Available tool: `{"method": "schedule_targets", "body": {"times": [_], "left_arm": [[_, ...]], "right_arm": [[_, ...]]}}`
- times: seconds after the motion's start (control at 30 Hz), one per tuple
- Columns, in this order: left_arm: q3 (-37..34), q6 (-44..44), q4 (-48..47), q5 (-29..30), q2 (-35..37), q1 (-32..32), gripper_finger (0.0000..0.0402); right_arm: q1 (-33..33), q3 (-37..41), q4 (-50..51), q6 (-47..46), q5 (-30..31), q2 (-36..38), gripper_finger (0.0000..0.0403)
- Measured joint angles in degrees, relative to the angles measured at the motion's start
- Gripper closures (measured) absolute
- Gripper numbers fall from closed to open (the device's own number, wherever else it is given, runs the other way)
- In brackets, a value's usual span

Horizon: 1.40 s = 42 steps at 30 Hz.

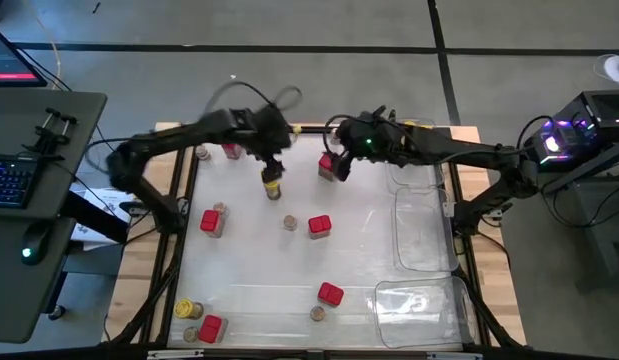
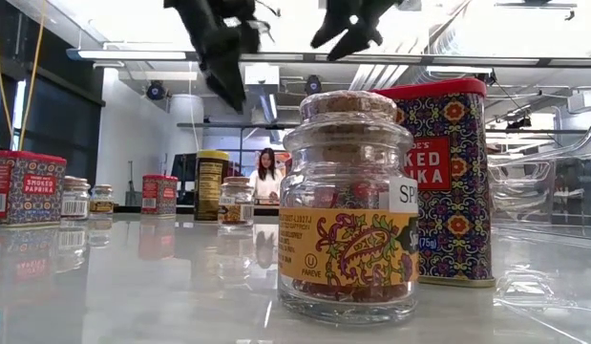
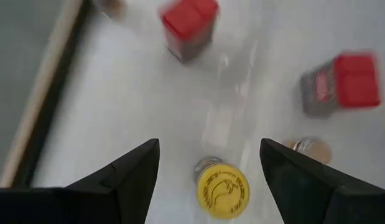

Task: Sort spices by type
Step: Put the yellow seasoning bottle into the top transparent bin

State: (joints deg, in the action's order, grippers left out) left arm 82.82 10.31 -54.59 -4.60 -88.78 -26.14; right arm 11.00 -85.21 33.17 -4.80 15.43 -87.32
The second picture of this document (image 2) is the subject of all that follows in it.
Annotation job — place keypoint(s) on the red-lidded smoked paprika tin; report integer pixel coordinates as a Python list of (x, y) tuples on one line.
[(448, 215), (27, 191), (159, 196)]

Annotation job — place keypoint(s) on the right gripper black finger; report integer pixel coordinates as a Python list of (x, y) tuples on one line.
[(362, 40), (333, 26)]

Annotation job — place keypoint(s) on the colourful floral poster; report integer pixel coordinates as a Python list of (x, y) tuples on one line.
[(284, 162)]

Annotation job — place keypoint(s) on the yellow-lidded dark spice jar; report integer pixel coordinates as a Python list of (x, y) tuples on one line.
[(210, 191)]

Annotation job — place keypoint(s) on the person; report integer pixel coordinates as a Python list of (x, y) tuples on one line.
[(266, 181)]

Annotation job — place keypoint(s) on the clear plastic tray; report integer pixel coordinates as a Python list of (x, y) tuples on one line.
[(524, 200)]

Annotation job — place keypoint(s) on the round black ceiling camera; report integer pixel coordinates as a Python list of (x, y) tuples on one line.
[(155, 91), (313, 85)]

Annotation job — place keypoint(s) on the white round column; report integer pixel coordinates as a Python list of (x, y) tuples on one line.
[(186, 124)]

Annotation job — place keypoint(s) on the black background monitor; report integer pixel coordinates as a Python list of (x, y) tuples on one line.
[(183, 169)]

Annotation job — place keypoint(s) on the white ceiling box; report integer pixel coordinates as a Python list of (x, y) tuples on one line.
[(261, 75)]

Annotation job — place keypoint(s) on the long ceiling light bar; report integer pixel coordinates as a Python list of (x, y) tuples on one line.
[(132, 55)]

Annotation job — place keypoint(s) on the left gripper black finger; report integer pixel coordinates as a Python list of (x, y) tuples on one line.
[(228, 81)]

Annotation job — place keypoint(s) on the cork-topped glass saffron jar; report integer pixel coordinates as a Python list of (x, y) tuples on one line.
[(102, 203), (235, 205), (75, 203), (347, 248)]

